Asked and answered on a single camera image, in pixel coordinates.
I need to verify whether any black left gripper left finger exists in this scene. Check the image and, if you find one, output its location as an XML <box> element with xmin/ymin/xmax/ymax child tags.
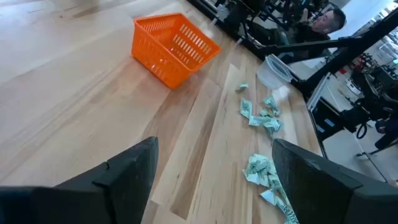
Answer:
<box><xmin>0</xmin><ymin>136</ymin><xmax>159</xmax><ymax>224</ymax></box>

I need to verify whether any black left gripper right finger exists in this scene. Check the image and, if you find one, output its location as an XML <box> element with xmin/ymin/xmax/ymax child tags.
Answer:
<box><xmin>272</xmin><ymin>138</ymin><xmax>398</xmax><ymax>224</ymax></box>

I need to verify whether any black background robot equipment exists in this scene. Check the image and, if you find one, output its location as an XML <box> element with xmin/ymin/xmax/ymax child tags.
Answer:
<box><xmin>340</xmin><ymin>52</ymin><xmax>398</xmax><ymax>153</ymax></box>

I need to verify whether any clear plastic container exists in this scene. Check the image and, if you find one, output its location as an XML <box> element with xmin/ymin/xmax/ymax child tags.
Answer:
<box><xmin>256</xmin><ymin>54</ymin><xmax>294</xmax><ymax>91</ymax></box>

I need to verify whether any orange slotted plastic basket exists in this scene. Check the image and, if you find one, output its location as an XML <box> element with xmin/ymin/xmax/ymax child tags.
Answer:
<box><xmin>131</xmin><ymin>12</ymin><xmax>222</xmax><ymax>90</ymax></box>

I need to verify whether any person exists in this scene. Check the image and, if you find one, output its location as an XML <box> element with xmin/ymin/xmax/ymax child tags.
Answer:
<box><xmin>292</xmin><ymin>7</ymin><xmax>348</xmax><ymax>44</ymax></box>

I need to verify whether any black background robot station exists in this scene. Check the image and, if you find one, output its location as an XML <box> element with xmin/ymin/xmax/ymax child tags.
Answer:
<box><xmin>214</xmin><ymin>0</ymin><xmax>299</xmax><ymax>47</ymax></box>

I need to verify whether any black metal rig frame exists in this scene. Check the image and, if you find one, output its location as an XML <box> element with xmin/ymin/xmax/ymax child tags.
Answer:
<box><xmin>257</xmin><ymin>7</ymin><xmax>398</xmax><ymax>99</ymax></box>

